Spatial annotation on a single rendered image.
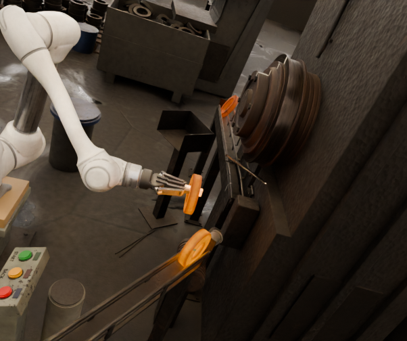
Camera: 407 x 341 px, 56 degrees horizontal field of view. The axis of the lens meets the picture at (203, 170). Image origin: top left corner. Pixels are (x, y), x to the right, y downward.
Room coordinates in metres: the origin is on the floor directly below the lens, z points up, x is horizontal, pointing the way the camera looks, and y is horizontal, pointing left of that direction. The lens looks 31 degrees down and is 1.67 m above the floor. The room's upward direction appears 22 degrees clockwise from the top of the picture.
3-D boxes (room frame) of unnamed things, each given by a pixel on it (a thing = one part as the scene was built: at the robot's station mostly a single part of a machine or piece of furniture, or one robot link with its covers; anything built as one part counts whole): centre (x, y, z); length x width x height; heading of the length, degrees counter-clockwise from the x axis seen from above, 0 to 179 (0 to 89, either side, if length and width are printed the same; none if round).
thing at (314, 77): (1.58, -0.25, 1.11); 0.47 x 0.10 x 0.47; 11
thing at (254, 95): (1.54, -0.07, 1.11); 0.28 x 0.06 x 0.28; 11
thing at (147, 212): (1.99, 0.18, 0.36); 0.26 x 0.20 x 0.72; 46
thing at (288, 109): (1.56, -0.17, 1.11); 0.47 x 0.06 x 0.47; 11
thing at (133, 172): (1.15, 0.23, 0.83); 0.09 x 0.06 x 0.09; 10
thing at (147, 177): (1.17, 0.16, 0.84); 0.09 x 0.08 x 0.07; 100
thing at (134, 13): (4.14, 1.01, 0.39); 1.03 x 0.83 x 0.79; 105
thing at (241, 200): (1.33, -0.23, 0.68); 0.11 x 0.08 x 0.24; 101
